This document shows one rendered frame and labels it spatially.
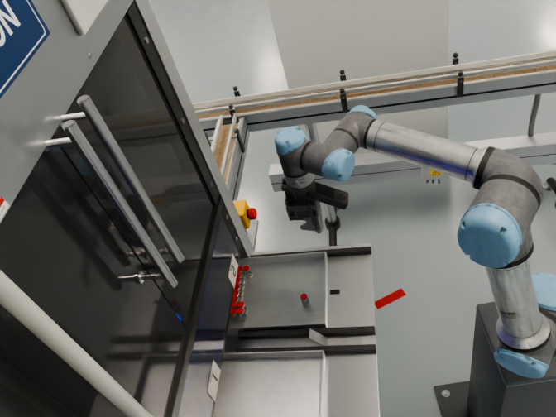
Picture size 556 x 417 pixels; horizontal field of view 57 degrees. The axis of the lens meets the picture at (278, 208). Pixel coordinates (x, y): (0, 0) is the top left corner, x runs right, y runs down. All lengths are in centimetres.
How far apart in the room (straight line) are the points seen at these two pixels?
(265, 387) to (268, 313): 23
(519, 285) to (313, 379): 60
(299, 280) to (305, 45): 146
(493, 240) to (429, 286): 162
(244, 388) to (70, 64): 97
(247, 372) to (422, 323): 121
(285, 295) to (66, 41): 101
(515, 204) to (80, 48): 83
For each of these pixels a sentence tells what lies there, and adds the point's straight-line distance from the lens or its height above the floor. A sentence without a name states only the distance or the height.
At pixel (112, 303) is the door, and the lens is 95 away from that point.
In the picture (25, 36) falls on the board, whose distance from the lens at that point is 83.
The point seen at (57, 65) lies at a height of 186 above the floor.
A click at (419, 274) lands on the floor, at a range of 268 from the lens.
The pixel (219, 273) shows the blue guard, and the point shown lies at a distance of 143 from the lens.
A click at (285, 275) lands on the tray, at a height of 88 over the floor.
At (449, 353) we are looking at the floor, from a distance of 246.
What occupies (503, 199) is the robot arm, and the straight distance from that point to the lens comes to 106.
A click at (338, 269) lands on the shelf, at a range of 163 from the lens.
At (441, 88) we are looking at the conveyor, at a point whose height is 93.
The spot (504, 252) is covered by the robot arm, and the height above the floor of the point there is 136.
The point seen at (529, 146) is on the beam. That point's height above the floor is 55.
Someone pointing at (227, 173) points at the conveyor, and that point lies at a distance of 199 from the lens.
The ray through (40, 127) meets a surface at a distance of 82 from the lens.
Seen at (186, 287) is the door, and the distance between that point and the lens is 124.
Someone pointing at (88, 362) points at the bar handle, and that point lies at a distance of 75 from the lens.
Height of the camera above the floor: 219
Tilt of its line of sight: 45 degrees down
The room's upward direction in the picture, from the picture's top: 19 degrees counter-clockwise
